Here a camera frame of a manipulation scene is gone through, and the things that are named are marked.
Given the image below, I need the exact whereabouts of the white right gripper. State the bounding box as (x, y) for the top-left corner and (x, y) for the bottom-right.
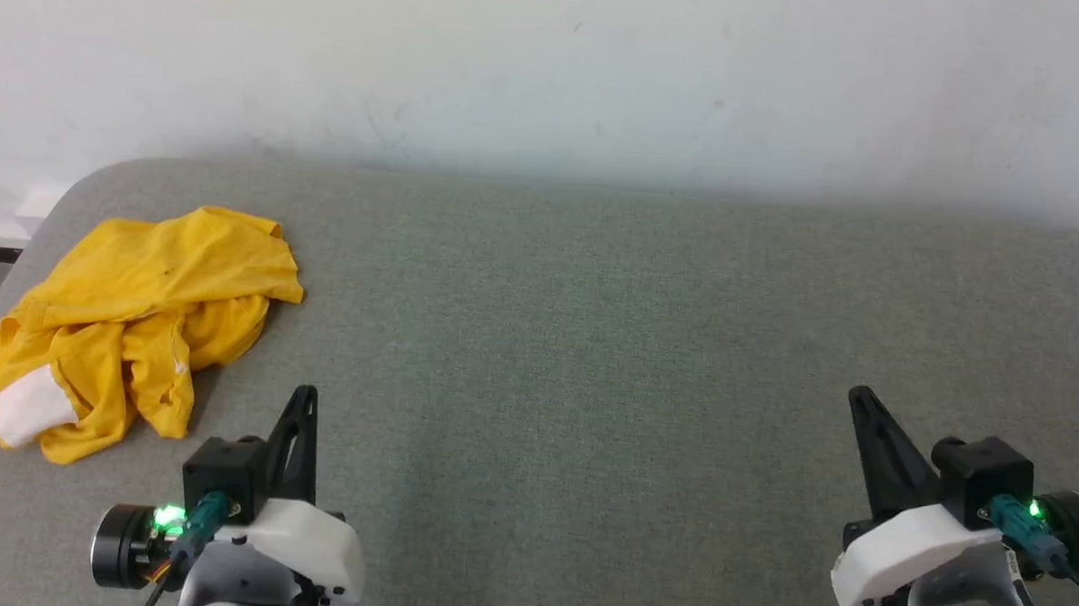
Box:
(829, 384), (1079, 606)

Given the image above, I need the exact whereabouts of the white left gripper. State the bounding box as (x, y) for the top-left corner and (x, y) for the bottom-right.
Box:
(87, 376), (375, 606)

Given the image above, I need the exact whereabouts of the yellow printed garment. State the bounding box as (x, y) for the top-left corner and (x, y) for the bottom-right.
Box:
(0, 197), (308, 476)

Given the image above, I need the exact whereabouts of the grey fabric sofa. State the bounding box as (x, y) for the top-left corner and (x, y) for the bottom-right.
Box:
(0, 149), (1079, 606)

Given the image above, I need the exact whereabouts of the left arm teal plug cable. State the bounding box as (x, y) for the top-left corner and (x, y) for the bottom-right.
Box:
(138, 488), (234, 606)

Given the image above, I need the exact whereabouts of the arm teal plug cable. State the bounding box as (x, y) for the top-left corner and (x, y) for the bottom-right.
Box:
(138, 488), (234, 606)
(976, 492), (1079, 606)

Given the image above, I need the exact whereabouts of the right arm teal plug cable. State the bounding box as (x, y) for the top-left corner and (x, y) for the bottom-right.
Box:
(976, 492), (1079, 606)

